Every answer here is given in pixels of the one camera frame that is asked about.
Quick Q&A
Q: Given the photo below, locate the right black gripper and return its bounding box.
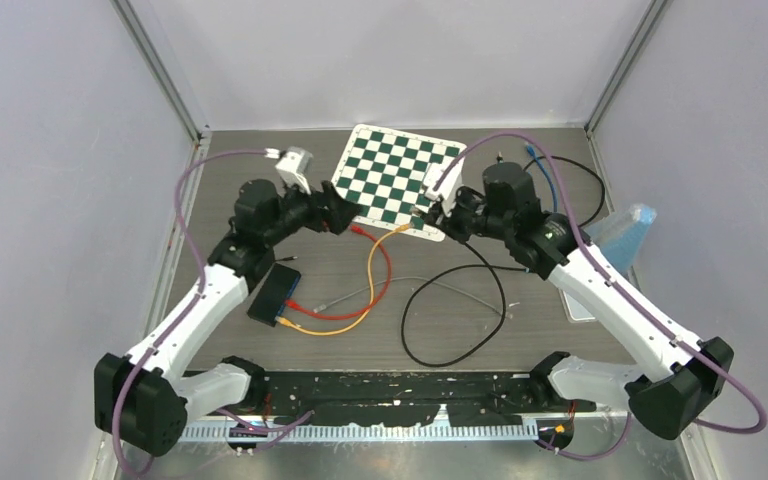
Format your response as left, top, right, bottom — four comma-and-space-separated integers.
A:
426, 186, 512, 246

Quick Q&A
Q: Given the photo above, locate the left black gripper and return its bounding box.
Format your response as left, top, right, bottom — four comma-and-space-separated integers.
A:
263, 175, 360, 247

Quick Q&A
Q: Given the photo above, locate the black network switch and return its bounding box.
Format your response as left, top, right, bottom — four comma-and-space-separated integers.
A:
246, 264, 301, 327

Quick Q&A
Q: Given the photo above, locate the red ethernet cable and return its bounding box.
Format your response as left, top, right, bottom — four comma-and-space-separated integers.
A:
284, 225, 393, 322

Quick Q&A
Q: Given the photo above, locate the yellow ethernet cable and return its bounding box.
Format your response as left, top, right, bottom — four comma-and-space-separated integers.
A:
275, 223, 412, 338

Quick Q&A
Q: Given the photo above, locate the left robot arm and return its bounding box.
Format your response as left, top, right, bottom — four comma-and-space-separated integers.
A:
94, 179, 363, 457

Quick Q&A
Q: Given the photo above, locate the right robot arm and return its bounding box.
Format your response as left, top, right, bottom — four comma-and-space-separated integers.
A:
418, 162, 734, 440

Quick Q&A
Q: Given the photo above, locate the green white chessboard mat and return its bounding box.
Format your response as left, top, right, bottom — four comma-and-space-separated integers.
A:
331, 124, 466, 242

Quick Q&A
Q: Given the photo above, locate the white router box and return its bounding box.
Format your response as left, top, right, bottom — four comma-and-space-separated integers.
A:
560, 290, 597, 324

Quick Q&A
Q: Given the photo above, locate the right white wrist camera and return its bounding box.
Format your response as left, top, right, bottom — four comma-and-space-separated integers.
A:
422, 160, 463, 217

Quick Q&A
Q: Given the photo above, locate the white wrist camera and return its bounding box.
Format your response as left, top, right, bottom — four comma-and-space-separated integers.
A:
265, 147, 313, 195
422, 160, 463, 217

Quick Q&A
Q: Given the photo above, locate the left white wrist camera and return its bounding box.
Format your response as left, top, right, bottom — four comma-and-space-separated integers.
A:
265, 147, 313, 195

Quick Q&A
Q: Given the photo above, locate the grey ethernet cable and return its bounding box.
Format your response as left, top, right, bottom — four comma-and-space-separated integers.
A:
313, 275, 514, 323

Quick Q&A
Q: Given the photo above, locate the blue ethernet cable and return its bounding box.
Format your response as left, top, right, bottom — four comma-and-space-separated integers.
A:
523, 140, 560, 213

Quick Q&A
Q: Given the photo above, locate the black looped ethernet cable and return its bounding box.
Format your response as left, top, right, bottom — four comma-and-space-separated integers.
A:
523, 155, 607, 230

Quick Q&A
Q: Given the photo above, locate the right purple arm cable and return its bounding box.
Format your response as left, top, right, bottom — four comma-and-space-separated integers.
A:
431, 130, 768, 435

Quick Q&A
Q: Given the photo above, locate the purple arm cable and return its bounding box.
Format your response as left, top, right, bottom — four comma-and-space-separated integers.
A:
110, 148, 273, 478
431, 130, 768, 435

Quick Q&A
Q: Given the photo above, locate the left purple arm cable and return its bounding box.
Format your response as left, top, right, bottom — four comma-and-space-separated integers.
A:
110, 148, 273, 478

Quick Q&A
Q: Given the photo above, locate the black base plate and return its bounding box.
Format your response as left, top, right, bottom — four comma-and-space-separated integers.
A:
243, 371, 595, 427

